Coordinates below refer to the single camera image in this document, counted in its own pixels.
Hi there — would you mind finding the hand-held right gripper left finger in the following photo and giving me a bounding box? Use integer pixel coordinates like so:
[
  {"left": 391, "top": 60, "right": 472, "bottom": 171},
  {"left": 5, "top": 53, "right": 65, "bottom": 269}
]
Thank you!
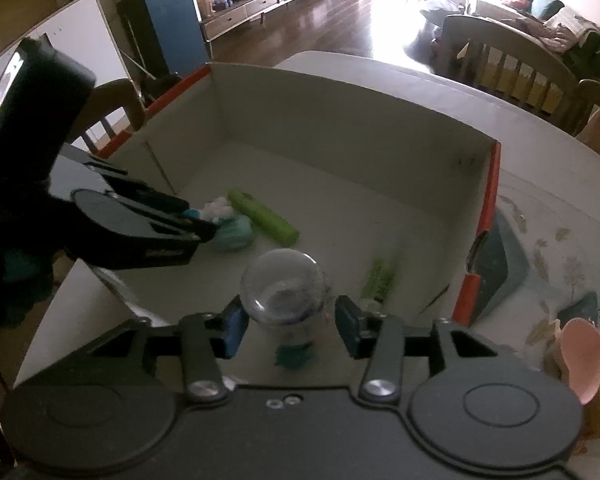
[{"left": 82, "top": 294, "right": 250, "bottom": 404}]

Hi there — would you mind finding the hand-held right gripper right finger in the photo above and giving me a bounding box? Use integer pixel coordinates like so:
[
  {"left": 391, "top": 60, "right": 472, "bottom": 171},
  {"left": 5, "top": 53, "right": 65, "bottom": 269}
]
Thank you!
[{"left": 334, "top": 295, "right": 501, "bottom": 406}]

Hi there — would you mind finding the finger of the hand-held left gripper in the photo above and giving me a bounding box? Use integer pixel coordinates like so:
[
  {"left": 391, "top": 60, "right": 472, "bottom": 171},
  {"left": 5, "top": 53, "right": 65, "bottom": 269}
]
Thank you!
[
  {"left": 107, "top": 179, "right": 201, "bottom": 219},
  {"left": 130, "top": 204, "right": 219, "bottom": 244}
]

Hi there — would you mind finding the white flower toy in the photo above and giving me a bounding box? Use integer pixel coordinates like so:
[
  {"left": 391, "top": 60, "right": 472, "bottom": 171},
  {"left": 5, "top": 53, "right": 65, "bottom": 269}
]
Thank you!
[{"left": 200, "top": 197, "right": 236, "bottom": 224}]

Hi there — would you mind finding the teal toy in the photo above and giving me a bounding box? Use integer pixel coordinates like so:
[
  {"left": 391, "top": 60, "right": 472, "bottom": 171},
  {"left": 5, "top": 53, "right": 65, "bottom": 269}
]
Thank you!
[{"left": 214, "top": 214, "right": 254, "bottom": 254}]

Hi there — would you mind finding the light green stick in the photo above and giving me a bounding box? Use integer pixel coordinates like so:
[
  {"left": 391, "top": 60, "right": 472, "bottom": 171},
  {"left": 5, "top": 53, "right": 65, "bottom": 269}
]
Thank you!
[{"left": 361, "top": 258, "right": 399, "bottom": 312}]

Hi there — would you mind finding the clear dome capped bottle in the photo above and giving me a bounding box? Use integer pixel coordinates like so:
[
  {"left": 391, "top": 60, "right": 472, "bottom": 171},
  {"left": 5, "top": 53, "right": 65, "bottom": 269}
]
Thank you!
[{"left": 240, "top": 249, "right": 332, "bottom": 363}]

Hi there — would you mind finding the green tube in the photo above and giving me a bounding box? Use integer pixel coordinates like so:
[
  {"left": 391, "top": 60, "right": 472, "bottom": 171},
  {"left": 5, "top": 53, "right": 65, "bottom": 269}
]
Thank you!
[{"left": 228, "top": 188, "right": 300, "bottom": 246}]

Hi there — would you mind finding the orange cardboard box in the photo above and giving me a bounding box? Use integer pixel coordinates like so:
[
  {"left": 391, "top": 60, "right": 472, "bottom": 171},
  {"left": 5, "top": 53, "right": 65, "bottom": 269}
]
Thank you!
[{"left": 12, "top": 61, "right": 502, "bottom": 391}]

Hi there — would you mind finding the white cabinet door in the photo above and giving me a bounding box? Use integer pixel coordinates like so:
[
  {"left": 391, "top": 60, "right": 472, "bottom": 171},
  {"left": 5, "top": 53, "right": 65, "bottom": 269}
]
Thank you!
[{"left": 0, "top": 0, "right": 132, "bottom": 127}]

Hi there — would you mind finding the blue cabinet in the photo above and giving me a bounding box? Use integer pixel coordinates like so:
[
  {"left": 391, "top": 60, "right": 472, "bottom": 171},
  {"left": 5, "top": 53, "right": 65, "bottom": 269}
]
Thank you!
[{"left": 115, "top": 0, "right": 214, "bottom": 81}]

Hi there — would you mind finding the wooden television cabinet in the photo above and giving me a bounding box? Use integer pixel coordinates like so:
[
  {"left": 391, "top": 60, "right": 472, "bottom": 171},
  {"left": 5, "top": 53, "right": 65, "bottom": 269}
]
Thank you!
[{"left": 200, "top": 0, "right": 331, "bottom": 41}]

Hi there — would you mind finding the pink heart-shaped bowl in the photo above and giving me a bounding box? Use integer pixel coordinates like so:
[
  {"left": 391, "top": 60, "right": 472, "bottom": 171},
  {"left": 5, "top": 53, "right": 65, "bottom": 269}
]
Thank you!
[{"left": 559, "top": 317, "right": 600, "bottom": 406}]

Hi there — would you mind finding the pink quilt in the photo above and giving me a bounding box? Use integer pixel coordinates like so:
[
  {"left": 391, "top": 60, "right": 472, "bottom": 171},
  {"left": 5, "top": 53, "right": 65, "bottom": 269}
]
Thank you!
[{"left": 514, "top": 14, "right": 582, "bottom": 57}]

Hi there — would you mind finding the sofa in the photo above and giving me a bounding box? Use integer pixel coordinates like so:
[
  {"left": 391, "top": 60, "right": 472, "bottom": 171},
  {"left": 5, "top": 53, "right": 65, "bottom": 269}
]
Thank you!
[{"left": 472, "top": 0, "right": 600, "bottom": 81}]

